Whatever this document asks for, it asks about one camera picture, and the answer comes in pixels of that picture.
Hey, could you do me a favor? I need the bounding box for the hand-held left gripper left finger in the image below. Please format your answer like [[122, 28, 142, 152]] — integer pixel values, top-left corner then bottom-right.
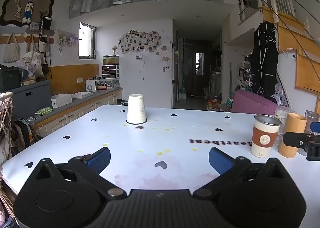
[[32, 147, 127, 200]]

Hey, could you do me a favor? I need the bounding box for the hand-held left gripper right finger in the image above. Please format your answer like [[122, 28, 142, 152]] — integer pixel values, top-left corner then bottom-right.
[[192, 147, 288, 199]]

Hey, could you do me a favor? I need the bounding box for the white paper cup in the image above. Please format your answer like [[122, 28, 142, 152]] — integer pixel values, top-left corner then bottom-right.
[[126, 94, 147, 125]]

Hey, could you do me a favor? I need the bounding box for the clear glass cup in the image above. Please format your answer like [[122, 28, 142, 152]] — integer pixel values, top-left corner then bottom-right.
[[297, 110, 320, 156]]

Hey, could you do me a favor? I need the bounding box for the bamboo cup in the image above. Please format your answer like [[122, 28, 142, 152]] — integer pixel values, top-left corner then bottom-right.
[[278, 112, 308, 158]]

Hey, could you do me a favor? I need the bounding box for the ribbed glass cup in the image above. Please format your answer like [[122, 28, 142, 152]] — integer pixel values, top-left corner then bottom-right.
[[274, 105, 295, 145]]

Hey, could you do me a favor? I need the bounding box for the white cup brown sleeve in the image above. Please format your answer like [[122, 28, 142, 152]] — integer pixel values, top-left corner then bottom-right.
[[251, 114, 282, 158]]

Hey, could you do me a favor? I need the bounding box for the white cabinet with grey counter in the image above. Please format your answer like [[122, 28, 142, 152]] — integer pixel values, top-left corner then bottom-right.
[[32, 87, 123, 139]]

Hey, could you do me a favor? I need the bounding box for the colourful carton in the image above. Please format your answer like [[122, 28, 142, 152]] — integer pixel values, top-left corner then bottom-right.
[[207, 98, 223, 111]]

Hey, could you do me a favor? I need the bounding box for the purple chair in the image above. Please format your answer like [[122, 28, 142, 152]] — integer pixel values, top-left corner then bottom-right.
[[231, 89, 278, 116]]

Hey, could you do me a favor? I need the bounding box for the white heart-print table cover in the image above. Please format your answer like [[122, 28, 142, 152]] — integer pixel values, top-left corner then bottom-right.
[[1, 104, 320, 228]]

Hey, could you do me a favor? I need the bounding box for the white flat tray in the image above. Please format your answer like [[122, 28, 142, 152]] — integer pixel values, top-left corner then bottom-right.
[[71, 91, 94, 100]]

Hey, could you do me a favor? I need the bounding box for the white open box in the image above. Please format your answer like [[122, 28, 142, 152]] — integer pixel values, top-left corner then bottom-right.
[[51, 94, 72, 108]]

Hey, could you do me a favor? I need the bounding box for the green wipes packet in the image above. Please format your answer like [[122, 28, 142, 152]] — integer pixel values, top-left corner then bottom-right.
[[35, 107, 54, 115]]

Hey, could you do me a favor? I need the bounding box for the white air purifier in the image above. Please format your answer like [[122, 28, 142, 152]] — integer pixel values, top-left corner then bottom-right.
[[85, 79, 98, 93]]

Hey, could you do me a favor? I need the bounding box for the black jacket with white trim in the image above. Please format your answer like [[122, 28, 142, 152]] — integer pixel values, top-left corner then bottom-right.
[[250, 20, 279, 98]]

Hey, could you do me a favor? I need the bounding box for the wooden staircase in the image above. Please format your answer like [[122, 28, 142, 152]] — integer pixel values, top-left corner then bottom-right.
[[261, 5, 320, 116]]

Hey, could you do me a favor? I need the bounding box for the small drawer unit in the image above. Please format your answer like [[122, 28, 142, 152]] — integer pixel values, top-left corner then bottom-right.
[[102, 65, 121, 80]]

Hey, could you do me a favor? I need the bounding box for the grey storage chest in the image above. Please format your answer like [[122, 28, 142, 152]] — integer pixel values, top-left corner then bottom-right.
[[11, 80, 53, 119]]

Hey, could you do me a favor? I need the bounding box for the dark door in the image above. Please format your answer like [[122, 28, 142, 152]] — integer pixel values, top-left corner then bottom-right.
[[191, 40, 208, 96]]

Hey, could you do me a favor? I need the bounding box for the fish tank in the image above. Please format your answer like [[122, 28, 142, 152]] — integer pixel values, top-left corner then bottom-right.
[[103, 55, 120, 66]]

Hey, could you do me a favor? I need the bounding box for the printed tote bag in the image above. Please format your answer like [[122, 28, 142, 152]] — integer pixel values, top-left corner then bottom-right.
[[21, 34, 45, 77]]

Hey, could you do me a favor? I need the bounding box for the window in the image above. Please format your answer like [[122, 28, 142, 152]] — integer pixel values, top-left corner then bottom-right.
[[79, 22, 96, 60]]

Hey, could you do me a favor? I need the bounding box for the black case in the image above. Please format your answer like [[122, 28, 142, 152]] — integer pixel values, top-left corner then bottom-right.
[[0, 66, 21, 92]]

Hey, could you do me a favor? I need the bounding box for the cloud-shaped photo board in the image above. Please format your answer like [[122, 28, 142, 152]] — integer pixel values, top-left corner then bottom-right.
[[118, 30, 162, 55]]

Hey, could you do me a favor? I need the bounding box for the white knitted tote bag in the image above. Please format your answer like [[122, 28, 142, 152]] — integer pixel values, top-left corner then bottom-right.
[[3, 33, 21, 63]]

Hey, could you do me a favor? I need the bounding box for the blue plush doll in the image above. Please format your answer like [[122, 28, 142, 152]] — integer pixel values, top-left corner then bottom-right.
[[22, 1, 34, 24]]

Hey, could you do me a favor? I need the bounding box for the woven rope hanging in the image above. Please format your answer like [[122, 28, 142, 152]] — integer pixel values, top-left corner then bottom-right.
[[0, 92, 13, 164]]

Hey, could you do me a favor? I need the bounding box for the brown wall board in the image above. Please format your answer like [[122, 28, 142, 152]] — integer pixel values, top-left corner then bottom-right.
[[0, 0, 55, 27]]

